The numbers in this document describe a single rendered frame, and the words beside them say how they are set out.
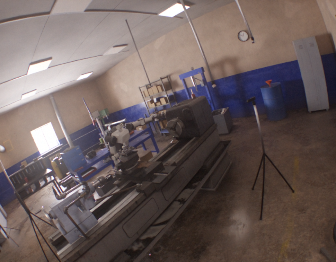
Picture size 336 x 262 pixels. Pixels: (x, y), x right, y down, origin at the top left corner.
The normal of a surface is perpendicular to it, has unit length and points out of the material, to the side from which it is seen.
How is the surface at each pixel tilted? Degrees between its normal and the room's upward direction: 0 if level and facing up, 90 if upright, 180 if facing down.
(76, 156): 90
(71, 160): 90
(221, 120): 90
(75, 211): 70
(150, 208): 90
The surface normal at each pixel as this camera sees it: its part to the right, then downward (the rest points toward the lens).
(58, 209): 0.69, -0.23
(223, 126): -0.50, 0.39
